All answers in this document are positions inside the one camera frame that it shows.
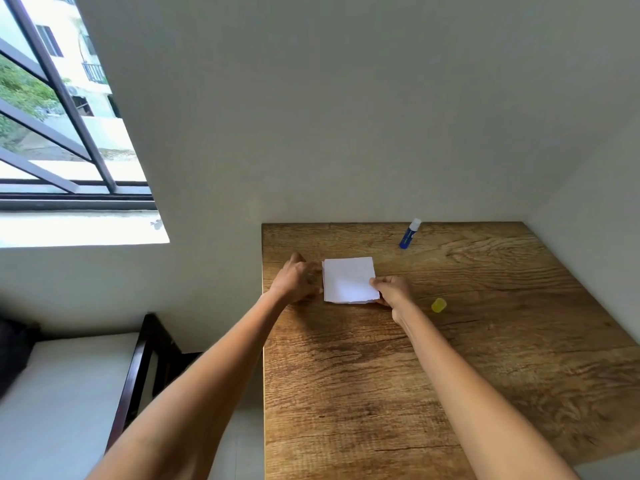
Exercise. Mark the person's left hand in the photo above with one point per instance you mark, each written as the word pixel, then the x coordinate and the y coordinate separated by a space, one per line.
pixel 295 282

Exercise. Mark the person's right hand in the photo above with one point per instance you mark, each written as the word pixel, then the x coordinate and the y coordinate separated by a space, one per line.
pixel 397 292

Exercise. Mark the person's left fingers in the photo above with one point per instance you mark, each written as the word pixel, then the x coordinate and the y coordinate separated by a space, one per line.
pixel 312 277

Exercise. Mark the person's right thumb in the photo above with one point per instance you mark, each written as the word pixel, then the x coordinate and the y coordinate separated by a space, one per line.
pixel 379 281

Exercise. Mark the white paper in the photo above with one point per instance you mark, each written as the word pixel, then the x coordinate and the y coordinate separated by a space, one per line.
pixel 349 279

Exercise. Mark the person's left forearm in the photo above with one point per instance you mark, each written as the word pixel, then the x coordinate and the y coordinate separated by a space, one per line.
pixel 200 389

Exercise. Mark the person's right forearm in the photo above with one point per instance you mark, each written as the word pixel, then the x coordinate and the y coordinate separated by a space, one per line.
pixel 465 394

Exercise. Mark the blue glue stick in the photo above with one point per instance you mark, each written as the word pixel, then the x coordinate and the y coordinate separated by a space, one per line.
pixel 409 234

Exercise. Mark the yellow glue stick cap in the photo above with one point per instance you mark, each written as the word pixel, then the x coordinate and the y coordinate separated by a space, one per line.
pixel 439 305

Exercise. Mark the wooden table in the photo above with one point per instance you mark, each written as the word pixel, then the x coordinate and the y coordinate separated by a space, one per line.
pixel 440 354

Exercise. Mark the white mattress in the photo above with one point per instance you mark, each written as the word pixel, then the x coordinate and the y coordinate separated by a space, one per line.
pixel 55 399

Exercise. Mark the window with black metal bars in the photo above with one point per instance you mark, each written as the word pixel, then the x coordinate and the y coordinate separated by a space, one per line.
pixel 55 109

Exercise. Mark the dark wooden bed frame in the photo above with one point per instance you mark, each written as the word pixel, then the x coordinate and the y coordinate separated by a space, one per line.
pixel 142 374

